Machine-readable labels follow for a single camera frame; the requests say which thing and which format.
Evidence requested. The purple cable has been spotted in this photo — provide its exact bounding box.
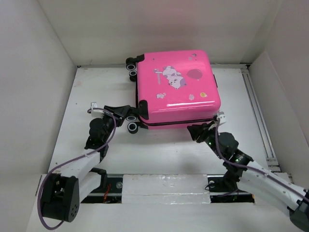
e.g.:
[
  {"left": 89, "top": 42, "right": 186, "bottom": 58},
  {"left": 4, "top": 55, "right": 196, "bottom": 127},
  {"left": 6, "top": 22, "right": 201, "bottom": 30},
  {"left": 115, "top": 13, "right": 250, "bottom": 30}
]
[
  {"left": 214, "top": 119, "right": 309, "bottom": 201},
  {"left": 38, "top": 108, "right": 117, "bottom": 230}
]

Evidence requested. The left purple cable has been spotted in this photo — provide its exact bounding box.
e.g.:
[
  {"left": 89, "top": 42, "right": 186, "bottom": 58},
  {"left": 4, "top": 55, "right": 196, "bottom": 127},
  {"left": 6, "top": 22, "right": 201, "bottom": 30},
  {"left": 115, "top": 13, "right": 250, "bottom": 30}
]
[{"left": 38, "top": 108, "right": 117, "bottom": 230}]

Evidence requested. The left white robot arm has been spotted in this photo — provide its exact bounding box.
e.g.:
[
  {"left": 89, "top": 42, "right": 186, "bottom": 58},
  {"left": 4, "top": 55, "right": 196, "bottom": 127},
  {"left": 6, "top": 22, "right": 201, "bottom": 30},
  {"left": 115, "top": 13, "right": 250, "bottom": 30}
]
[{"left": 37, "top": 105, "right": 137, "bottom": 230}]

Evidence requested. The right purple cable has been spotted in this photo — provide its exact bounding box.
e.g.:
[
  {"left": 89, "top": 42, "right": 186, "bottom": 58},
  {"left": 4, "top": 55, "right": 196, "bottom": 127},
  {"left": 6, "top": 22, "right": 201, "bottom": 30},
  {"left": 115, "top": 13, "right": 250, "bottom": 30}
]
[{"left": 214, "top": 119, "right": 309, "bottom": 201}]

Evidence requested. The aluminium frame rail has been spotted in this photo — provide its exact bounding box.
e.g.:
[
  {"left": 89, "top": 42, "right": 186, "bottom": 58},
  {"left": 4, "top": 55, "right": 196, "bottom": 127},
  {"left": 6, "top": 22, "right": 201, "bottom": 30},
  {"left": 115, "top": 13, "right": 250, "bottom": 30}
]
[{"left": 241, "top": 64, "right": 294, "bottom": 184}]

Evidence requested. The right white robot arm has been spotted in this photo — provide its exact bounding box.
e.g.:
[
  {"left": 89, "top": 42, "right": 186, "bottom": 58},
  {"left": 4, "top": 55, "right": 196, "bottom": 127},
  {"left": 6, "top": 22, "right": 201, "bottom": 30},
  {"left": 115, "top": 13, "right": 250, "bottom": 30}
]
[{"left": 187, "top": 122, "right": 309, "bottom": 232}]

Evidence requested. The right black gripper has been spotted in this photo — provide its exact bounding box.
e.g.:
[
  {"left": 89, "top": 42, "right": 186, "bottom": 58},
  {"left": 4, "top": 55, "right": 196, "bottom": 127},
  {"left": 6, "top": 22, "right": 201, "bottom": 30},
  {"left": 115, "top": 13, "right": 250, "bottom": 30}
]
[{"left": 185, "top": 120, "right": 223, "bottom": 159}]

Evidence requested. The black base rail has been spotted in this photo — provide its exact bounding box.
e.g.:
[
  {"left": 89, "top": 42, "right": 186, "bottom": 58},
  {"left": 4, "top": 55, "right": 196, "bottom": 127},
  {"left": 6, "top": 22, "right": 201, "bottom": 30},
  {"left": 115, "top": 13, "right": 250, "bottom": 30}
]
[{"left": 82, "top": 174, "right": 255, "bottom": 205}]

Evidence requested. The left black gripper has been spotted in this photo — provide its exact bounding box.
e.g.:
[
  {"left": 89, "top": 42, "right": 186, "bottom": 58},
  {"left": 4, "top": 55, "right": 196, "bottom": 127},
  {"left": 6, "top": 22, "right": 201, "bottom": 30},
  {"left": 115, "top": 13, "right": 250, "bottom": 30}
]
[{"left": 100, "top": 105, "right": 129, "bottom": 142}]

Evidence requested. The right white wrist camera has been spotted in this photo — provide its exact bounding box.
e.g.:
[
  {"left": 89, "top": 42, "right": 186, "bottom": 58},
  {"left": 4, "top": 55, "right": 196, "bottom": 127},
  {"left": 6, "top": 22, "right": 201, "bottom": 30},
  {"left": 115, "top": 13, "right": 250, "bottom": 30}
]
[{"left": 214, "top": 112, "right": 227, "bottom": 125}]

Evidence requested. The pink hard-shell suitcase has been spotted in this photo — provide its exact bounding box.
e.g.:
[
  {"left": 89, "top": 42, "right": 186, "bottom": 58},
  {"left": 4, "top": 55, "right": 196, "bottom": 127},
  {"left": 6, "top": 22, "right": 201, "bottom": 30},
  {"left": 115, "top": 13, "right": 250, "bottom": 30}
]
[{"left": 126, "top": 50, "right": 221, "bottom": 134}]

